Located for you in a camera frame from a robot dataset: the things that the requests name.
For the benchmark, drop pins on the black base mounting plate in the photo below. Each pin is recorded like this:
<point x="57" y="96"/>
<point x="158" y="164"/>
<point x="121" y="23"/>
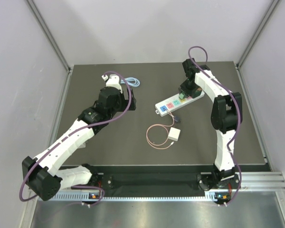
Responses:
<point x="195" y="176"/>

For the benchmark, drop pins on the left aluminium frame post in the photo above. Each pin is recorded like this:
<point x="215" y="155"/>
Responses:
<point x="48" y="34"/>

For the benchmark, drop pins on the white multicolour power strip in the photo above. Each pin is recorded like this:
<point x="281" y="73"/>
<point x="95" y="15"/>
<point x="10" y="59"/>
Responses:
<point x="173" y="103"/>

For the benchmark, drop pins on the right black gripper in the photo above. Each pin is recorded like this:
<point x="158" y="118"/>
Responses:
<point x="183" y="89"/>

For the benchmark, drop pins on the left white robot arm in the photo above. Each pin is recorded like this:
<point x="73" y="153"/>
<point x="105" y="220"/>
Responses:
<point x="43" y="173"/>

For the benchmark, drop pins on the white charger block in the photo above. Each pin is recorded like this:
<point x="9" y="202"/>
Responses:
<point x="174" y="134"/>

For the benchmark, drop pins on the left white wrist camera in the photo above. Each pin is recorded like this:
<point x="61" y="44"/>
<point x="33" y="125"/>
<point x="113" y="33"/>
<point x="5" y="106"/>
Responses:
<point x="112" y="81"/>

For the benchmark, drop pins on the light green plug adapter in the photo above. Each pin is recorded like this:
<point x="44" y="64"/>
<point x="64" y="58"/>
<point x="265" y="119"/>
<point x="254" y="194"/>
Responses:
<point x="182" y="96"/>

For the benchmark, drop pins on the light blue power strip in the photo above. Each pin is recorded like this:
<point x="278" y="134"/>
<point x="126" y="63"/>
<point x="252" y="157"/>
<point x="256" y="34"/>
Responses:
<point x="131" y="81"/>

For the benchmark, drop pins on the aluminium frame post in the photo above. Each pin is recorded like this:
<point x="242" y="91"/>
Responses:
<point x="257" y="33"/>
<point x="48" y="34"/>

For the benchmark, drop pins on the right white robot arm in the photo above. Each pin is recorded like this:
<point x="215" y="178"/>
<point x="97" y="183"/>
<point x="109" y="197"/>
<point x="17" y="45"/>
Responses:
<point x="226" y="117"/>

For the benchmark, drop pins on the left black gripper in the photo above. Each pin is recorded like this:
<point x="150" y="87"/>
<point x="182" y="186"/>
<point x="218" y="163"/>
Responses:
<point x="125" y="102"/>

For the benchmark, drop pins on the right aluminium frame post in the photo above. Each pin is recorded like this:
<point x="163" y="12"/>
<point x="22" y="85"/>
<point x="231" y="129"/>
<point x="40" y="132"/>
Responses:
<point x="257" y="33"/>

